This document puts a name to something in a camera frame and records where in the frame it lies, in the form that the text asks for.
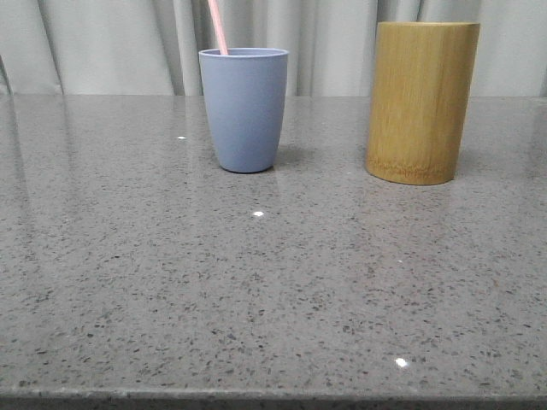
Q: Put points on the blue plastic cup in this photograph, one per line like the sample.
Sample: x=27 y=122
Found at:
x=244 y=94

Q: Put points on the bamboo cylinder holder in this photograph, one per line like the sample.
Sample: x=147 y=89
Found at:
x=422 y=78

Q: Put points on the pink chopstick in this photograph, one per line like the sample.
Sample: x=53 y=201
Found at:
x=218 y=27

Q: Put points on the grey curtain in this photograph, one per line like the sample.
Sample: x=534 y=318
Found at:
x=151 y=47

